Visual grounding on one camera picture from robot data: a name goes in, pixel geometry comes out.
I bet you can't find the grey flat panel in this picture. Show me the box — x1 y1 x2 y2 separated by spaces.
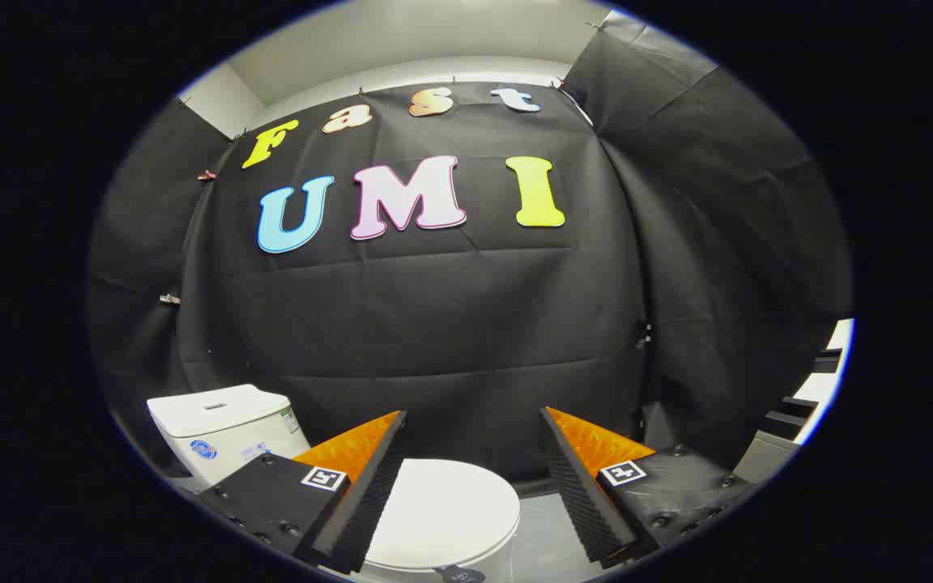
732 431 801 485

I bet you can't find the white toilet tank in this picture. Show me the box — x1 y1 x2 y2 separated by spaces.
147 384 312 491

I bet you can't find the black backdrop cloth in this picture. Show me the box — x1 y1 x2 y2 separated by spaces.
86 10 854 487

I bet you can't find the white toilet lid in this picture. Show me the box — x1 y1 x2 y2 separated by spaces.
365 458 522 572

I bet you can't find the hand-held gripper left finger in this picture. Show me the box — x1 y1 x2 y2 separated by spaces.
195 411 408 576

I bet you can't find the white board with black bars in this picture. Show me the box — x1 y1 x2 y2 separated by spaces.
762 317 854 445

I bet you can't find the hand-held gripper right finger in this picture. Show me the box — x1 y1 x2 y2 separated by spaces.
539 406 759 570

